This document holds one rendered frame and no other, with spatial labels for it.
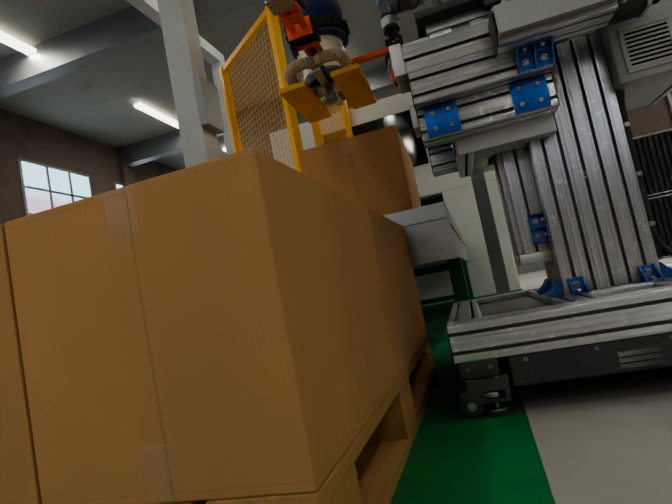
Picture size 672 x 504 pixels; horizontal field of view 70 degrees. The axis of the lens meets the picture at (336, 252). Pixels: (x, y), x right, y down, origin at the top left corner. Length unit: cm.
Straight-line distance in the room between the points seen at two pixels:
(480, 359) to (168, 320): 78
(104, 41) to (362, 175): 500
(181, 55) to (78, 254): 259
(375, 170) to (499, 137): 58
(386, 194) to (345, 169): 19
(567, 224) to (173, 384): 118
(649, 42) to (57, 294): 150
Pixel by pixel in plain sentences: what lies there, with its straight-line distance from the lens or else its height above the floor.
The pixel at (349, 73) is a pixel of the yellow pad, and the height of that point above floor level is 107.
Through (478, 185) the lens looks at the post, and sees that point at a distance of 235.
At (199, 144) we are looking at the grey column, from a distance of 299.
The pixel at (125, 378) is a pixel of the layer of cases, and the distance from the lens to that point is 68.
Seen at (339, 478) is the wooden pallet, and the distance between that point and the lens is 66.
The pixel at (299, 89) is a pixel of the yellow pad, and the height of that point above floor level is 107.
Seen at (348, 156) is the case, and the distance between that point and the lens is 191.
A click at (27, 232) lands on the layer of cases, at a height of 52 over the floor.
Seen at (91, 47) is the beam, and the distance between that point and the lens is 662.
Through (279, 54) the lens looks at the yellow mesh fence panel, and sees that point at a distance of 301.
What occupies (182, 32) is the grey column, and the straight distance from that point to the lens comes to 329.
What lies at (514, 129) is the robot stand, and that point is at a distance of 147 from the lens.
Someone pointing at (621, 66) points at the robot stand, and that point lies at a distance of 158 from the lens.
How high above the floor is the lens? 36
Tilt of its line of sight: 5 degrees up
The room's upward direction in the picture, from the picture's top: 11 degrees counter-clockwise
